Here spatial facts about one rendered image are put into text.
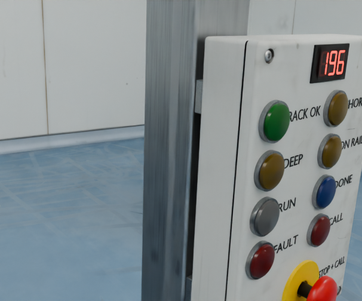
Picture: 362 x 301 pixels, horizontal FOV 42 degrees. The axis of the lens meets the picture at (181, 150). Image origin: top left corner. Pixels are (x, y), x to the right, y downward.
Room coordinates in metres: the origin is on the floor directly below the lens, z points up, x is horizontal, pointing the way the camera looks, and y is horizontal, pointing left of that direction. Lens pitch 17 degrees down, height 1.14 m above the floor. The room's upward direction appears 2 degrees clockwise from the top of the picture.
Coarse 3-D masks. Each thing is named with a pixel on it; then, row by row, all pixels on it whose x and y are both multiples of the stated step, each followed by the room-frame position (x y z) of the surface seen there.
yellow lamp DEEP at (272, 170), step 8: (272, 160) 0.31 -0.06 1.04; (280, 160) 0.32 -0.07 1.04; (264, 168) 0.31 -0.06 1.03; (272, 168) 0.31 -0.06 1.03; (280, 168) 0.32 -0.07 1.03; (264, 176) 0.31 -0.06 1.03; (272, 176) 0.31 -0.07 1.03; (280, 176) 0.32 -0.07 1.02; (264, 184) 0.31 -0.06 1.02; (272, 184) 0.31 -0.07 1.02
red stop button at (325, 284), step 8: (320, 280) 0.34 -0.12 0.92; (328, 280) 0.35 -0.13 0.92; (304, 288) 0.36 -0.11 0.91; (312, 288) 0.34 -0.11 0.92; (320, 288) 0.34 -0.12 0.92; (328, 288) 0.34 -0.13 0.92; (336, 288) 0.35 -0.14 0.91; (304, 296) 0.35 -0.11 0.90; (312, 296) 0.34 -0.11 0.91; (320, 296) 0.34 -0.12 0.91; (328, 296) 0.34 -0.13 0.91
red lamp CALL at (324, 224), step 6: (324, 216) 0.37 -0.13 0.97; (318, 222) 0.37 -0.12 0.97; (324, 222) 0.37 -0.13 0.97; (318, 228) 0.36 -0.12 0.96; (324, 228) 0.37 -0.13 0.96; (312, 234) 0.36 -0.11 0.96; (318, 234) 0.36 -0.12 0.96; (324, 234) 0.37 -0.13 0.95; (312, 240) 0.36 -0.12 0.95; (318, 240) 0.36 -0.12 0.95; (324, 240) 0.37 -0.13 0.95
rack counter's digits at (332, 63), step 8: (328, 56) 0.36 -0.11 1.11; (336, 56) 0.36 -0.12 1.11; (344, 56) 0.37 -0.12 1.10; (320, 64) 0.35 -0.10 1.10; (328, 64) 0.36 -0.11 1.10; (336, 64) 0.37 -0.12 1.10; (344, 64) 0.37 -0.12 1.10; (320, 72) 0.35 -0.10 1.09; (328, 72) 0.36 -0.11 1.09; (336, 72) 0.37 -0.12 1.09
